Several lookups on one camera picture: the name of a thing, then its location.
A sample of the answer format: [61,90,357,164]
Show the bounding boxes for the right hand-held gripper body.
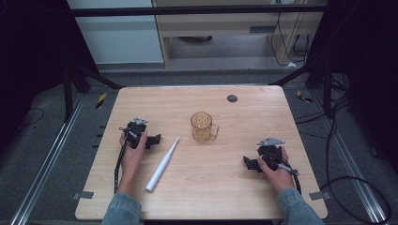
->
[256,136,286,172]

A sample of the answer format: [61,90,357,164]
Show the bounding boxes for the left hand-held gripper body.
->
[124,116,149,150]

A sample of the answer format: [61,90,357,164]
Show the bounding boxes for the white electric toothbrush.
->
[145,136,182,193]

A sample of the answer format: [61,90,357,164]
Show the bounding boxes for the amber transparent cup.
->
[190,111,221,143]

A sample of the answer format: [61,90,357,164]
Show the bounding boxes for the person's left hand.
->
[119,130,148,180]

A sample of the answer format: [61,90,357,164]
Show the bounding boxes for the person's right hand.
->
[256,146,296,193]

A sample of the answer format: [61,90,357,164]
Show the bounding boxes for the yellow black striped tape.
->
[296,89,314,104]

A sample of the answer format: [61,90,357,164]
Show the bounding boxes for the black metal stand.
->
[268,60,334,119]
[61,58,126,124]

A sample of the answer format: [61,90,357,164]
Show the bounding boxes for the white cabinet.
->
[66,0,165,66]

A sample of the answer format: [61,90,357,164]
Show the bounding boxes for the black curtain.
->
[308,0,398,174]
[0,0,99,153]

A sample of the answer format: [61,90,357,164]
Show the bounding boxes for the light wooden desk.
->
[151,0,329,68]

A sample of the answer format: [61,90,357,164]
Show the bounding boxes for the black cable with silver plug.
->
[270,155,302,195]

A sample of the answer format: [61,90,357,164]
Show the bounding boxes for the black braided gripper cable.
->
[113,126,130,194]

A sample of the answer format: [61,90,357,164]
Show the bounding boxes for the yellow-handled tool on floor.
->
[95,92,108,110]

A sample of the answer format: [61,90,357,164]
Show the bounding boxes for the grey table bracket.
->
[71,190,95,201]
[308,190,331,202]

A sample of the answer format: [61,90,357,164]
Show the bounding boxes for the black floor cables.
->
[294,74,353,179]

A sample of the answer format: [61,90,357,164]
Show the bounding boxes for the black looped floor cable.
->
[318,175,392,225]

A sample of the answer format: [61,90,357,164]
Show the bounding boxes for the aluminium floor rail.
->
[9,93,86,225]
[312,89,390,225]

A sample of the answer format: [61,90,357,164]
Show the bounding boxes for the thin black floor cable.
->
[19,107,46,128]

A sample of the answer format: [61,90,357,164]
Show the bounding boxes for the black hanging cables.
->
[269,11,312,68]

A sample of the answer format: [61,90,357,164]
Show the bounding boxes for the black horizontal frame bar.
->
[69,4,327,18]

